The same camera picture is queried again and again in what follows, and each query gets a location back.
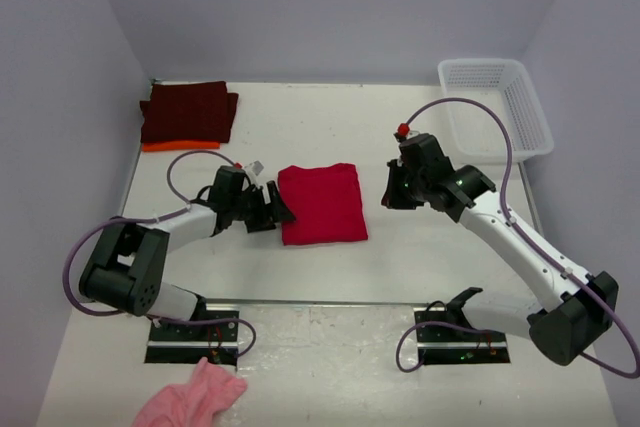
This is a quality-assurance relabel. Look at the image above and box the dark maroon t-shirt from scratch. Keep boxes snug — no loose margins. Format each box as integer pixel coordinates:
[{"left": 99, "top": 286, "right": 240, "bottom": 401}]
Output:
[{"left": 140, "top": 81, "right": 239, "bottom": 143}]

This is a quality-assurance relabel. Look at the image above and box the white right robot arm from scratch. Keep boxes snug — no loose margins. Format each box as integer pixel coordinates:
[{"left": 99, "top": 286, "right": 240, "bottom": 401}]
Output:
[{"left": 381, "top": 133, "right": 619, "bottom": 366}]

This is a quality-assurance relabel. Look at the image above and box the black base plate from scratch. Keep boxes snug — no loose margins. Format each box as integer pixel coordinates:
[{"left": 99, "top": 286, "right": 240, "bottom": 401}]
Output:
[
  {"left": 144, "top": 322, "right": 239, "bottom": 367},
  {"left": 414, "top": 287, "right": 510, "bottom": 366}
]

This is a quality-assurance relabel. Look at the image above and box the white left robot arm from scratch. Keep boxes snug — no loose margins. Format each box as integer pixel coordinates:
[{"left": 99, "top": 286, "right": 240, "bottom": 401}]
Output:
[{"left": 79, "top": 166, "right": 295, "bottom": 340}]

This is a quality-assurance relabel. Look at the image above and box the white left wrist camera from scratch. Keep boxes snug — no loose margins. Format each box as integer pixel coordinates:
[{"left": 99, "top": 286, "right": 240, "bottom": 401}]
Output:
[{"left": 243, "top": 161, "right": 264, "bottom": 185}]

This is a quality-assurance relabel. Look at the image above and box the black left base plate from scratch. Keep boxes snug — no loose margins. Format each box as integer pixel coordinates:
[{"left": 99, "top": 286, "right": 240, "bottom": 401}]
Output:
[{"left": 144, "top": 322, "right": 239, "bottom": 367}]

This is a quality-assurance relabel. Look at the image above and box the red t-shirt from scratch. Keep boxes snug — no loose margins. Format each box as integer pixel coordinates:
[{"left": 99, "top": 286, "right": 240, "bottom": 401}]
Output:
[{"left": 277, "top": 163, "right": 368, "bottom": 246}]

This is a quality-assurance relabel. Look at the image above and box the pink cloth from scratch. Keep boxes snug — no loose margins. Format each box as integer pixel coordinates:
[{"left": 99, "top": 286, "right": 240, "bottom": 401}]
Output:
[{"left": 132, "top": 357, "right": 248, "bottom": 426}]

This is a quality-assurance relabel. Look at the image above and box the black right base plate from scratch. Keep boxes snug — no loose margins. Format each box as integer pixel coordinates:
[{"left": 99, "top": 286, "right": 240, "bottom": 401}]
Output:
[{"left": 414, "top": 287, "right": 510, "bottom": 366}]

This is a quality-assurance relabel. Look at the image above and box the orange folded t-shirt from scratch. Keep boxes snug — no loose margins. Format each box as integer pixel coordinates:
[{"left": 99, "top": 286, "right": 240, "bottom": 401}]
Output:
[{"left": 141, "top": 140, "right": 221, "bottom": 152}]

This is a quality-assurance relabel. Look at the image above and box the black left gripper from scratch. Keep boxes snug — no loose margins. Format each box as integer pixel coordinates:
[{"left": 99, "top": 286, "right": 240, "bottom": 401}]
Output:
[{"left": 229, "top": 181, "right": 294, "bottom": 233}]

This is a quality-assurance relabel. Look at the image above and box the white plastic basket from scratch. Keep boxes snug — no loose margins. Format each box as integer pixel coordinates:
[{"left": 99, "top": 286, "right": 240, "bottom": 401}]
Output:
[{"left": 438, "top": 58, "right": 554, "bottom": 163}]

